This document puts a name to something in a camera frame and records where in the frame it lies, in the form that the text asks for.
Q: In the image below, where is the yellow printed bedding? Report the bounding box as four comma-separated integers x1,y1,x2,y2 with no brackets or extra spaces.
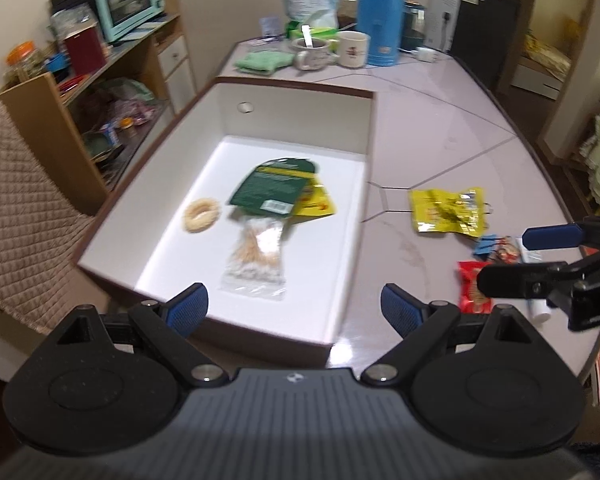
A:
522,30,573,81

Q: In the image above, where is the patterned mug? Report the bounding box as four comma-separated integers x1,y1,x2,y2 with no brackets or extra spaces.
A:
292,37,340,72

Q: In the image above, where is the white tube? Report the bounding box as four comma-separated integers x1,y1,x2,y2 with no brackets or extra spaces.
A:
517,237,551,323

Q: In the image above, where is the clear cracker packet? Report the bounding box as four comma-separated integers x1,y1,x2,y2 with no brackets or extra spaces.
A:
220,207,288,301

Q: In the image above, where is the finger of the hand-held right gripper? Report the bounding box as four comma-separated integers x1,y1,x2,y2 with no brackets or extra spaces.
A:
477,260,573,301
522,215,600,252

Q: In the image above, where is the dark red box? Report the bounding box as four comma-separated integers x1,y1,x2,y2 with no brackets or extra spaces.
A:
62,30,107,76

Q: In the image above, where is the wooden shelf cabinet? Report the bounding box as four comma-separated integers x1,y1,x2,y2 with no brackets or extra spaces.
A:
0,0,196,216

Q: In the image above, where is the orange lid jar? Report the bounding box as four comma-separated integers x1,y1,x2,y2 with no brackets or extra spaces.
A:
5,42,46,81

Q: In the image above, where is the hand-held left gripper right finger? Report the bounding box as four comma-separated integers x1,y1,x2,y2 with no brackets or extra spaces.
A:
361,282,533,387

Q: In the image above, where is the red snack packet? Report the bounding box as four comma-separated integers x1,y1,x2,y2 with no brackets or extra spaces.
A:
457,261,493,315

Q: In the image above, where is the blue binder clip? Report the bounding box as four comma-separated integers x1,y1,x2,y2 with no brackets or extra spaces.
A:
472,234,501,261

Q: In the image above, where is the ring biscuit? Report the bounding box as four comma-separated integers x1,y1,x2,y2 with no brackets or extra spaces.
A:
182,198,223,233

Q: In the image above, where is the beige quilted cover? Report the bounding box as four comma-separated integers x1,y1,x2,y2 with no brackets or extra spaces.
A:
0,97,98,336

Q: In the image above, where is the green cloth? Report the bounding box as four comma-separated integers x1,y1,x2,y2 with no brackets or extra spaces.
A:
233,50,296,75

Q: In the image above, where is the blue thermos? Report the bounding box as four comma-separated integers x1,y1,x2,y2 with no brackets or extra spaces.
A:
357,0,412,67

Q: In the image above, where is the green snack packet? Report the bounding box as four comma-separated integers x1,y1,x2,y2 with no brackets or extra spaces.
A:
228,157,321,217

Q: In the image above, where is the cream mug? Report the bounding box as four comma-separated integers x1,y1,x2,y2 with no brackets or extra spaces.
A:
327,31,371,68

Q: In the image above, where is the brown cardboard box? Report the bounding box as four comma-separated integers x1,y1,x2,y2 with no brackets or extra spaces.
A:
76,77,378,368

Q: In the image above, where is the small red candy packet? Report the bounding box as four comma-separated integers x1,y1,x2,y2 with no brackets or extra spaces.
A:
495,236,523,265

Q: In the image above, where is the yellow snack packet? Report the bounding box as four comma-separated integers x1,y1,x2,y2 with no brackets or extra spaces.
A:
409,187,491,238
292,175,338,218

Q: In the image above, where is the black white appliance box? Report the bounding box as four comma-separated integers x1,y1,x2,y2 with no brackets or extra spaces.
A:
427,0,522,93

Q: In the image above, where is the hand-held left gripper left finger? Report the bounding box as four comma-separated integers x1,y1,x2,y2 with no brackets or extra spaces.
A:
55,282,229,387

